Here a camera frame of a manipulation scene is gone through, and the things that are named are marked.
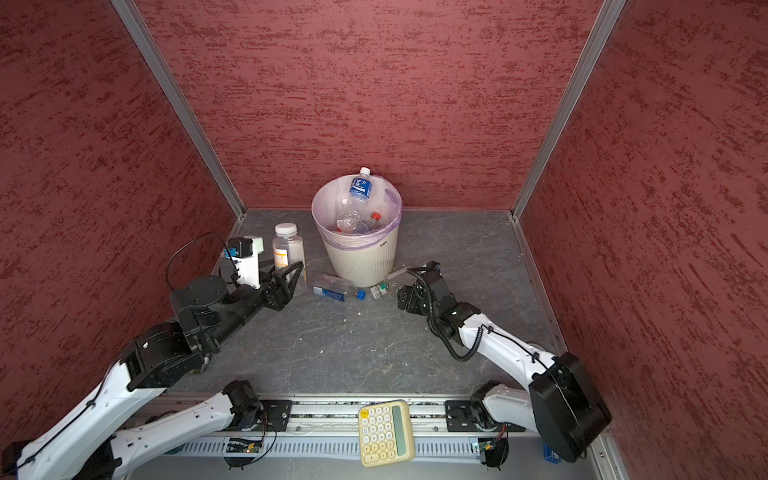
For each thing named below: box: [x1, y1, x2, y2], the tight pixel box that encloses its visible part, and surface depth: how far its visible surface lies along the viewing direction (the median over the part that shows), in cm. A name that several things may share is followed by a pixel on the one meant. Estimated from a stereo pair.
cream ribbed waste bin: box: [311, 174, 403, 289], surface depth 89 cm
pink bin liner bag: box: [311, 174, 402, 250], surface depth 90 cm
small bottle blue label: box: [336, 167, 372, 234], surface depth 89 cm
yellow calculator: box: [358, 400, 413, 468], surface depth 71 cm
